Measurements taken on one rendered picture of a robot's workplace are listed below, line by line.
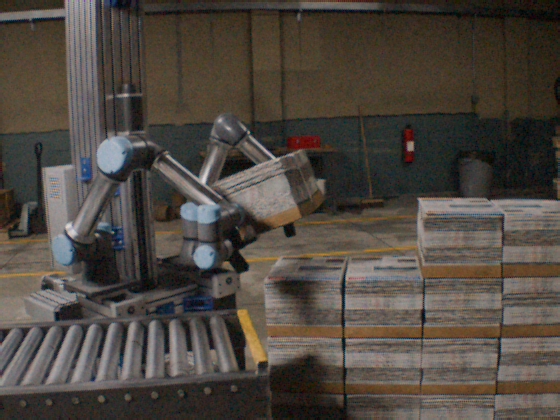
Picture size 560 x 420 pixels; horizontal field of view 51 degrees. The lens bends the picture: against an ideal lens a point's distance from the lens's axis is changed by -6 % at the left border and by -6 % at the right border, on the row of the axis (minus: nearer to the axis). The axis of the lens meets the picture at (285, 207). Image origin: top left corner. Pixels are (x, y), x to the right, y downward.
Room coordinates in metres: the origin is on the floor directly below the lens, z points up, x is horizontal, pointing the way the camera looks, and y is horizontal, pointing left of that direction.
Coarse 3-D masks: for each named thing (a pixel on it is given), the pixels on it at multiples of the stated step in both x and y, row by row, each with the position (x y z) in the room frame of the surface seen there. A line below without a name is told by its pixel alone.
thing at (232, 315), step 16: (64, 320) 1.84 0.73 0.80; (80, 320) 1.85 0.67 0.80; (96, 320) 1.85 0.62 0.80; (112, 320) 1.85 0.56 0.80; (128, 320) 1.85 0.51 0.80; (144, 320) 1.85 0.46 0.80; (160, 320) 1.86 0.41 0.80; (208, 320) 1.88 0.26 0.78; (224, 320) 1.89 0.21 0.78; (64, 336) 1.80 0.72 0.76; (144, 336) 1.85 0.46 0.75; (208, 336) 1.88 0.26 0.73; (240, 336) 1.90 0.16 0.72; (16, 352) 1.77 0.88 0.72; (80, 352) 1.81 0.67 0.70; (144, 352) 1.85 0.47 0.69
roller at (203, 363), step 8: (192, 320) 1.85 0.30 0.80; (200, 320) 1.85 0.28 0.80; (192, 328) 1.79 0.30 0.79; (200, 328) 1.77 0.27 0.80; (192, 336) 1.73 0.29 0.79; (200, 336) 1.70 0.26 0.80; (192, 344) 1.67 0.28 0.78; (200, 344) 1.63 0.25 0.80; (208, 344) 1.67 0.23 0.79; (200, 352) 1.57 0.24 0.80; (208, 352) 1.59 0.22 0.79; (200, 360) 1.52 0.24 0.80; (208, 360) 1.53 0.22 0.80; (200, 368) 1.47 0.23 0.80; (208, 368) 1.47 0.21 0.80
